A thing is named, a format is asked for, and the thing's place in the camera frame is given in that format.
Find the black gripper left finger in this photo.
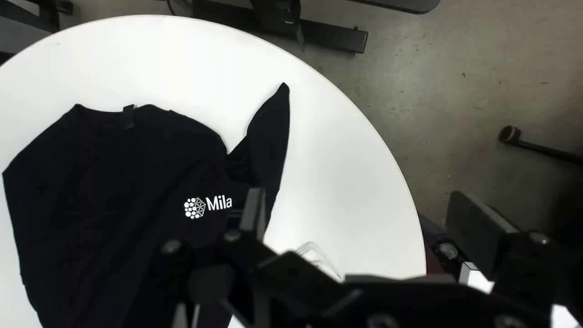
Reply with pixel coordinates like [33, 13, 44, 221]
[219, 187, 279, 270]

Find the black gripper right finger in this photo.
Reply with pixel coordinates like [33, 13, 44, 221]
[447, 190, 521, 280]

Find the black t-shirt with Mila logo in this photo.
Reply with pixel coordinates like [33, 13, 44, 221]
[0, 83, 292, 328]

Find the black metal floor frame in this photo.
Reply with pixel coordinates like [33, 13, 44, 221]
[170, 0, 370, 55]

